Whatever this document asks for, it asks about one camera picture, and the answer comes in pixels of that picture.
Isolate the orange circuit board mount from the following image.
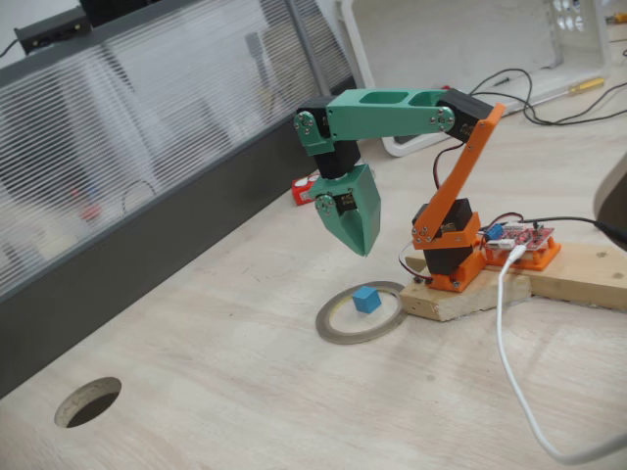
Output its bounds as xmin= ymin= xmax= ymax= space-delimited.
xmin=482 ymin=238 xmax=562 ymax=272

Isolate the large white plastic tray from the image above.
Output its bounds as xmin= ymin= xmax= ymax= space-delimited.
xmin=334 ymin=0 xmax=613 ymax=158

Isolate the grey rounded blurry object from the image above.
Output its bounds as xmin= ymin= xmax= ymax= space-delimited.
xmin=592 ymin=151 xmax=627 ymax=251

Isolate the thin black cable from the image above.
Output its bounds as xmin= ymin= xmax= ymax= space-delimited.
xmin=469 ymin=68 xmax=627 ymax=126
xmin=538 ymin=79 xmax=627 ymax=126

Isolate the wooden base block with holes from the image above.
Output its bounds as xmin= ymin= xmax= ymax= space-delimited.
xmin=398 ymin=261 xmax=534 ymax=323

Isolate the frosted partition with grey frame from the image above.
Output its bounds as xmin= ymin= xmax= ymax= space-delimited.
xmin=0 ymin=0 xmax=362 ymax=400

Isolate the grey ring of tape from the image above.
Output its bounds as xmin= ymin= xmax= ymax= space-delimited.
xmin=314 ymin=280 xmax=408 ymax=346

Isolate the black power cable with plug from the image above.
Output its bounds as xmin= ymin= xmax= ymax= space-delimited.
xmin=533 ymin=217 xmax=627 ymax=239

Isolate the red controller circuit board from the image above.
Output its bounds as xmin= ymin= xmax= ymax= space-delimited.
xmin=479 ymin=220 xmax=557 ymax=256

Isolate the yellow handled screwdriver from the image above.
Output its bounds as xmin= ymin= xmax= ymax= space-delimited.
xmin=533 ymin=76 xmax=607 ymax=104

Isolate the white USB cable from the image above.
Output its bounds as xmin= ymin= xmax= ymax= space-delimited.
xmin=495 ymin=244 xmax=627 ymax=465

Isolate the dark monitor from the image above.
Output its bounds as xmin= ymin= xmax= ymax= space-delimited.
xmin=79 ymin=0 xmax=166 ymax=28

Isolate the pale wooden plank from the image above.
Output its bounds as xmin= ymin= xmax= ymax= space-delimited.
xmin=508 ymin=242 xmax=627 ymax=313

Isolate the silver metal pole with flange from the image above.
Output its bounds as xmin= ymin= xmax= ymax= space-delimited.
xmin=288 ymin=0 xmax=334 ymax=99

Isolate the small red packet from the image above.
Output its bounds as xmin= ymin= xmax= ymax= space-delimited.
xmin=292 ymin=171 xmax=324 ymax=207

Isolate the flat black device box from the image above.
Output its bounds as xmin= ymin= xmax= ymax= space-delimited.
xmin=13 ymin=7 xmax=93 ymax=54

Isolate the small blue cube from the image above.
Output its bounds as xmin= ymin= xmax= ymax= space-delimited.
xmin=352 ymin=287 xmax=382 ymax=314

